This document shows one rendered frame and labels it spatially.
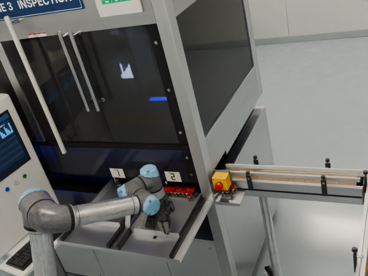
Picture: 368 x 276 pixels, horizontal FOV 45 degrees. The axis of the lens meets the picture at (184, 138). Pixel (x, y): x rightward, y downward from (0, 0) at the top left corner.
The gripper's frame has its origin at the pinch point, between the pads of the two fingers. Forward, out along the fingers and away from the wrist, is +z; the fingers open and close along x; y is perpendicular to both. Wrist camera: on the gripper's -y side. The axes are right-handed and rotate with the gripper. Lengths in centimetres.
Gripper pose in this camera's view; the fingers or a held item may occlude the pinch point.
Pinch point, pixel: (166, 233)
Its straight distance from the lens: 207.6
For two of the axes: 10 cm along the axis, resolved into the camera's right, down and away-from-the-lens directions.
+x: -8.9, -0.1, 4.5
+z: 2.3, 8.5, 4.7
